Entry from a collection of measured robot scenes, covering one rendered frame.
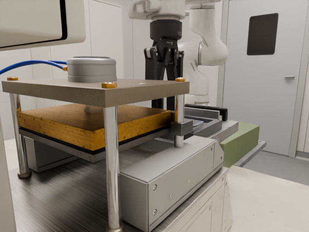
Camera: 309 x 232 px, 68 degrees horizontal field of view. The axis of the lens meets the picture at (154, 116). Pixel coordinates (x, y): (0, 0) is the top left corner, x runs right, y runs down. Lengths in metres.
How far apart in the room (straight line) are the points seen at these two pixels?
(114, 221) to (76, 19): 0.23
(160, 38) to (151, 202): 0.36
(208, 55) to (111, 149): 0.88
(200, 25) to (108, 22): 2.04
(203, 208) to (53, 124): 0.28
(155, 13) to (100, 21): 2.42
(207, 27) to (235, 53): 2.46
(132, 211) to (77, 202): 0.11
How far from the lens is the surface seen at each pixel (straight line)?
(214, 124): 0.59
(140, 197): 0.30
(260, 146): 1.26
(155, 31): 0.54
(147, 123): 0.35
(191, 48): 1.10
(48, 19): 0.18
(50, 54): 2.57
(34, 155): 0.50
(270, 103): 3.40
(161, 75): 0.53
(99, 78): 0.36
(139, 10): 0.54
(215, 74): 3.66
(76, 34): 0.19
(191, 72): 1.10
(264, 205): 0.76
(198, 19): 1.08
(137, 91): 0.28
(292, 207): 0.79
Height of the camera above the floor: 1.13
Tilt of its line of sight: 12 degrees down
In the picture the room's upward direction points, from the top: straight up
